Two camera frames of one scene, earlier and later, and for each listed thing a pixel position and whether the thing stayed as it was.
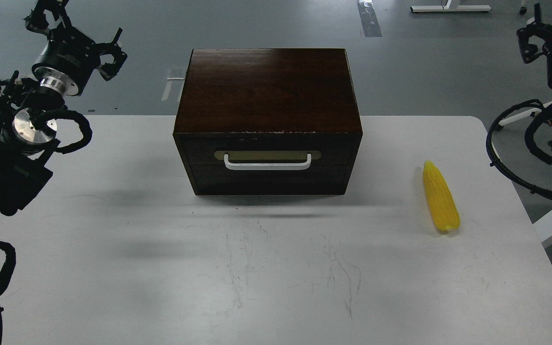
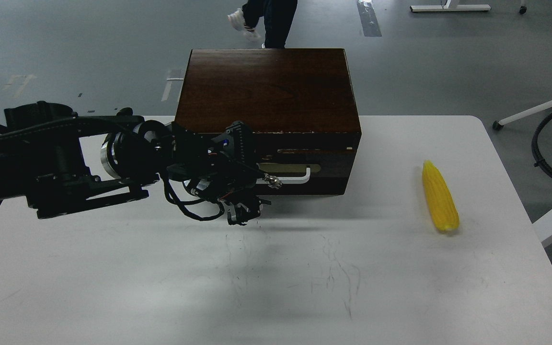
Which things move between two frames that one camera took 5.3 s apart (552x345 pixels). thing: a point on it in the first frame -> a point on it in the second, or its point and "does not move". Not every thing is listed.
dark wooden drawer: (265, 164) does not move
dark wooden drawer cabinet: (269, 121) does not move
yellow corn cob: (440, 197) does not move
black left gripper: (68, 62) -> (224, 167)
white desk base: (446, 7) does not move
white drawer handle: (269, 166) -> (291, 180)
